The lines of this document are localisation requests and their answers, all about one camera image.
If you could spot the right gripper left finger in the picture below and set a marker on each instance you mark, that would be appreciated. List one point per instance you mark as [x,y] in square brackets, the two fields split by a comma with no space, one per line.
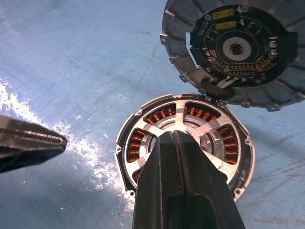
[155,190]

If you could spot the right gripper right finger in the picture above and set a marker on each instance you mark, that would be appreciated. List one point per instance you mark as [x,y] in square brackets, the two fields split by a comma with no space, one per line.
[205,195]

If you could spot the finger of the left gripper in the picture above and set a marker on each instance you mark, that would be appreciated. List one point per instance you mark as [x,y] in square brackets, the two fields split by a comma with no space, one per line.
[28,152]

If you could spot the motor stator with copper windings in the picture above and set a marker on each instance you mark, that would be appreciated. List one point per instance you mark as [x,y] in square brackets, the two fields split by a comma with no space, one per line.
[230,143]

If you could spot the motor end cover with circuit board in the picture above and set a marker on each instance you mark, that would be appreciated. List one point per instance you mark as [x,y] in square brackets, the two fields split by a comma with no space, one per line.
[176,35]

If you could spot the blue plastic table cover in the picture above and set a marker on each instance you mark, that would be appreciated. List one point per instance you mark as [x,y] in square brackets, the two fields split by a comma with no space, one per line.
[71,47]

